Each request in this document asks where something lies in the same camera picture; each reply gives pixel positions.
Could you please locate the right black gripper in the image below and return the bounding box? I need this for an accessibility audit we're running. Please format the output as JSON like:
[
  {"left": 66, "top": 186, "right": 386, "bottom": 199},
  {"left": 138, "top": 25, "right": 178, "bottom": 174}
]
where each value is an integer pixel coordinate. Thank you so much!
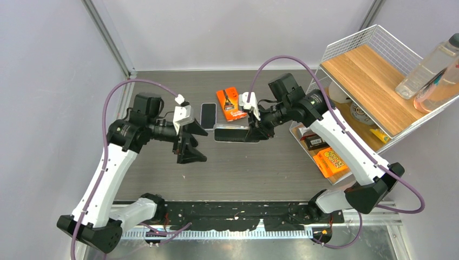
[{"left": 245, "top": 100, "right": 291, "bottom": 142}]

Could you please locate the orange razor box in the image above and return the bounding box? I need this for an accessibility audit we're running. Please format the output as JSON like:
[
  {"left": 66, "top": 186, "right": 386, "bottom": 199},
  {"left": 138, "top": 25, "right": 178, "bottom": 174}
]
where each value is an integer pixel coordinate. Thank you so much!
[{"left": 216, "top": 87, "right": 247, "bottom": 122}]

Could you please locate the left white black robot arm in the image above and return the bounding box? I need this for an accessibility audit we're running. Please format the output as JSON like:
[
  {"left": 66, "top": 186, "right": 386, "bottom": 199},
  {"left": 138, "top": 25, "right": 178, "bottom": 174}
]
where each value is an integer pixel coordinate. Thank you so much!
[{"left": 57, "top": 93, "right": 207, "bottom": 254}]

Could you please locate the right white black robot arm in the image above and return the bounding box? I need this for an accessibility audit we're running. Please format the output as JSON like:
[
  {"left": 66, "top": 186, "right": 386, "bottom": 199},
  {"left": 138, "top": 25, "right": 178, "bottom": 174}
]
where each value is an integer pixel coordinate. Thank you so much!
[{"left": 239, "top": 73, "right": 405, "bottom": 223}]

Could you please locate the phone in lilac case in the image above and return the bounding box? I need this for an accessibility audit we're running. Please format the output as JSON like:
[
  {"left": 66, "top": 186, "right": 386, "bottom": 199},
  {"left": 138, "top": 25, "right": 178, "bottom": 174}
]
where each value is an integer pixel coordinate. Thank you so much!
[{"left": 200, "top": 103, "right": 217, "bottom": 131}]

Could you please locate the dark snack bar packet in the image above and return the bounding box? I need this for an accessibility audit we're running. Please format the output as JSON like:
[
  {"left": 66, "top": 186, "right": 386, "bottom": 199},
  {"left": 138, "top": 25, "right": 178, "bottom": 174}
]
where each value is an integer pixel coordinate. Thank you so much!
[{"left": 301, "top": 134, "right": 329, "bottom": 151}]

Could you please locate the orange packet under shelf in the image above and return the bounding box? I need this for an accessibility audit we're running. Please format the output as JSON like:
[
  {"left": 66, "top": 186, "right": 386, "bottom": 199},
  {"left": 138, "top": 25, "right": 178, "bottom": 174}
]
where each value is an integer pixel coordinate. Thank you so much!
[{"left": 313, "top": 147, "right": 350, "bottom": 178}]

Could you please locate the white round container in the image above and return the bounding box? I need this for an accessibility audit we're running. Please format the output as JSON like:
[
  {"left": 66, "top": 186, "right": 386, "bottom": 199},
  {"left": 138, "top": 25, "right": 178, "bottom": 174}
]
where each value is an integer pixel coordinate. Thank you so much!
[{"left": 328, "top": 81, "right": 352, "bottom": 103}]

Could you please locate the yellow snack packet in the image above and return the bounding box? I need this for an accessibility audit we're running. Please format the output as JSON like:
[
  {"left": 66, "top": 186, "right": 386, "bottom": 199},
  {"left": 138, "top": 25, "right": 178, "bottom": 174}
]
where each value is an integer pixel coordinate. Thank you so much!
[{"left": 369, "top": 128, "right": 391, "bottom": 144}]

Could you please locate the pink tinted bottle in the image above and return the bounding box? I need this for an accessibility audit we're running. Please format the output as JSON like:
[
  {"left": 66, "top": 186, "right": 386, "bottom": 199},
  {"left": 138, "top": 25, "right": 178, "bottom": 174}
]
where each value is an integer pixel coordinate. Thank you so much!
[{"left": 414, "top": 57, "right": 458, "bottom": 113}]

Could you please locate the clear water bottle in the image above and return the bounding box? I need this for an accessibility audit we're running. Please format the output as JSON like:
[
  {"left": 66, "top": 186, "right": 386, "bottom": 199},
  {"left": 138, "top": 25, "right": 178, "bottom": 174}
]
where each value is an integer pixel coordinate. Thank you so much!
[{"left": 395, "top": 33, "right": 458, "bottom": 100}]

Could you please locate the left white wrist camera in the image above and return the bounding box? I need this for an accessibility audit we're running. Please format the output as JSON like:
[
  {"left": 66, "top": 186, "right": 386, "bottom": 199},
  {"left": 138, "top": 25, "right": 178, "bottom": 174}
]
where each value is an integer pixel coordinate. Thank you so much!
[{"left": 173, "top": 94, "right": 195, "bottom": 135}]

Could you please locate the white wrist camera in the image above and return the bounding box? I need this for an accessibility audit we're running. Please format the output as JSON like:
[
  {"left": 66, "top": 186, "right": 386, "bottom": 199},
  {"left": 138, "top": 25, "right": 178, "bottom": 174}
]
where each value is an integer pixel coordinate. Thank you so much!
[
  {"left": 173, "top": 94, "right": 195, "bottom": 135},
  {"left": 238, "top": 92, "right": 261, "bottom": 121}
]

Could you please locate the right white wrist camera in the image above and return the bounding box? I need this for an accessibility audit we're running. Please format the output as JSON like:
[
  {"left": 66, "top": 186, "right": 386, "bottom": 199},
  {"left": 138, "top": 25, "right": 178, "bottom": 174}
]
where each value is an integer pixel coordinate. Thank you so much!
[{"left": 238, "top": 92, "right": 261, "bottom": 121}]

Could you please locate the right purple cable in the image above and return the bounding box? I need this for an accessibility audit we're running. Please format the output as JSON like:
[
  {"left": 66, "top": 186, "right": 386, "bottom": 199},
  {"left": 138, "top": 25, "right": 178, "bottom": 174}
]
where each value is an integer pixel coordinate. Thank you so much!
[{"left": 247, "top": 55, "right": 426, "bottom": 249}]

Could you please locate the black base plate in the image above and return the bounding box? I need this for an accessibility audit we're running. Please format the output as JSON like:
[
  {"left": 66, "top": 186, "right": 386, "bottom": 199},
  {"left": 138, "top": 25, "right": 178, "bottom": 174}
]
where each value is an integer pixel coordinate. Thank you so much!
[{"left": 145, "top": 201, "right": 344, "bottom": 231}]

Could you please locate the white wire wooden shelf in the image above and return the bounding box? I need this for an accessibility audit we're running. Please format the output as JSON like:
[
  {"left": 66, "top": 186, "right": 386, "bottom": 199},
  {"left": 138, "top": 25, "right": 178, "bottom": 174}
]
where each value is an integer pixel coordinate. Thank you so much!
[{"left": 290, "top": 24, "right": 459, "bottom": 185}]

